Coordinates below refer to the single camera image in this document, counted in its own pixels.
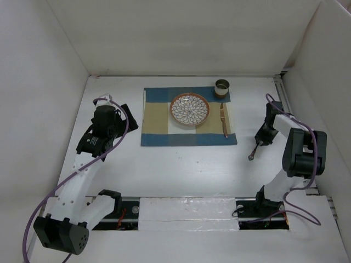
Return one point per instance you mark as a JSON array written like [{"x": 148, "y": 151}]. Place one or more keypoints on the iridescent rainbow fork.
[{"x": 252, "y": 154}]

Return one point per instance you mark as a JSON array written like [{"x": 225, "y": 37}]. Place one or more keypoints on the floral orange rimmed plate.
[{"x": 189, "y": 109}]

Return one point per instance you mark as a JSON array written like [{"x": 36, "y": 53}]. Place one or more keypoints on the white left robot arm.
[{"x": 67, "y": 225}]

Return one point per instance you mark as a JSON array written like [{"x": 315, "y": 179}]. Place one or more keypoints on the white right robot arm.
[{"x": 304, "y": 157}]

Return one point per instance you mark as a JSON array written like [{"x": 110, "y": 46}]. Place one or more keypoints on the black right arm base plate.
[{"x": 252, "y": 216}]

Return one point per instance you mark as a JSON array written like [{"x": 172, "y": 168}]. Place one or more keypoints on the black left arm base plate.
[{"x": 126, "y": 217}]

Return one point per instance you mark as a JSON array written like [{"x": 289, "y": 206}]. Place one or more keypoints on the white foam front block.
[{"x": 191, "y": 214}]

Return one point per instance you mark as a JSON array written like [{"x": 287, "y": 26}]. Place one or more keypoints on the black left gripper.
[{"x": 131, "y": 123}]

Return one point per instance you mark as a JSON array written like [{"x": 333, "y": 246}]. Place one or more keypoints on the blue beige checked placemat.
[{"x": 160, "y": 129}]

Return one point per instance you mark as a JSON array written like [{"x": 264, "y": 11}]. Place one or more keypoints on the white cup brown base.
[{"x": 221, "y": 88}]

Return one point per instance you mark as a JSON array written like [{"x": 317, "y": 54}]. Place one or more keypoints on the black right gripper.
[{"x": 267, "y": 140}]

